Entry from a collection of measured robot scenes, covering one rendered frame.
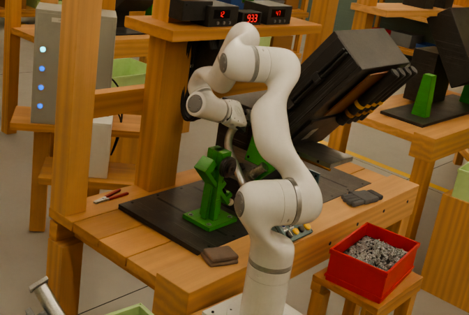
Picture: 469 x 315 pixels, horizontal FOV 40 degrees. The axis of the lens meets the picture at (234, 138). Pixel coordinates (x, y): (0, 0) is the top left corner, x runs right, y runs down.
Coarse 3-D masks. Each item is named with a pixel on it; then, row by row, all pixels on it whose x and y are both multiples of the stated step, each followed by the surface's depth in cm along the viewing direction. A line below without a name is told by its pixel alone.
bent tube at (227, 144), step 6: (228, 132) 244; (234, 132) 244; (228, 138) 244; (228, 144) 244; (234, 156) 243; (240, 168) 241; (234, 174) 241; (240, 174) 240; (240, 180) 239; (240, 186) 239
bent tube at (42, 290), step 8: (40, 280) 129; (32, 288) 128; (40, 288) 130; (48, 288) 131; (40, 296) 129; (48, 296) 130; (48, 304) 129; (56, 304) 130; (48, 312) 129; (56, 312) 129
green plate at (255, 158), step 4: (252, 136) 244; (252, 140) 244; (252, 144) 244; (248, 148) 245; (252, 148) 244; (256, 148) 243; (248, 152) 245; (252, 152) 244; (256, 152) 242; (248, 156) 244; (252, 156) 243; (256, 156) 242; (260, 156) 241; (248, 160) 244; (252, 160) 243; (256, 160) 242; (260, 160) 241; (264, 160) 240; (256, 164) 242
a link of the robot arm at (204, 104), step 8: (192, 96) 216; (200, 96) 214; (208, 96) 216; (216, 96) 223; (192, 104) 215; (200, 104) 213; (208, 104) 214; (216, 104) 218; (224, 104) 222; (192, 112) 215; (200, 112) 213; (208, 112) 216; (216, 112) 219; (224, 112) 222; (216, 120) 223
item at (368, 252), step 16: (368, 224) 244; (352, 240) 235; (368, 240) 239; (384, 240) 241; (400, 240) 238; (336, 256) 219; (352, 256) 224; (368, 256) 225; (384, 256) 230; (400, 256) 230; (336, 272) 220; (352, 272) 217; (368, 272) 214; (384, 272) 210; (400, 272) 224; (352, 288) 218; (368, 288) 215; (384, 288) 212
